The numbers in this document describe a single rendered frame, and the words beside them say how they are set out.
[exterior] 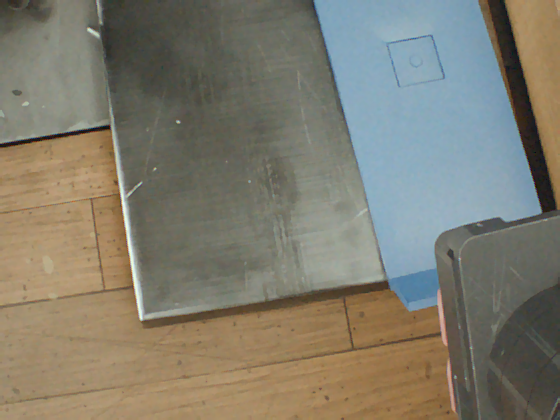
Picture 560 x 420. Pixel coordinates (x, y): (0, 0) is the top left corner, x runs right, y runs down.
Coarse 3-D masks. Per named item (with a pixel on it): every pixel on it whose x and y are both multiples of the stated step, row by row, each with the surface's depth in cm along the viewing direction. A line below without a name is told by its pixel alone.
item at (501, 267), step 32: (480, 224) 38; (512, 224) 38; (544, 224) 38; (480, 256) 38; (512, 256) 38; (544, 256) 38; (480, 288) 38; (512, 288) 38; (544, 288) 38; (480, 320) 38; (512, 320) 38; (544, 320) 37; (480, 352) 38; (512, 352) 37; (544, 352) 35; (480, 384) 39; (512, 384) 36; (544, 384) 34; (480, 416) 39; (512, 416) 36; (544, 416) 34
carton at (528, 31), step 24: (504, 0) 55; (528, 0) 51; (552, 0) 48; (528, 24) 52; (552, 24) 49; (528, 48) 53; (552, 48) 49; (528, 72) 53; (552, 72) 50; (528, 96) 54; (552, 96) 50; (552, 120) 51; (552, 144) 51; (552, 168) 52; (552, 192) 53
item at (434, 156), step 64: (320, 0) 52; (384, 0) 52; (448, 0) 53; (384, 64) 52; (448, 64) 52; (384, 128) 51; (448, 128) 51; (512, 128) 51; (384, 192) 50; (448, 192) 50; (512, 192) 50; (384, 256) 50
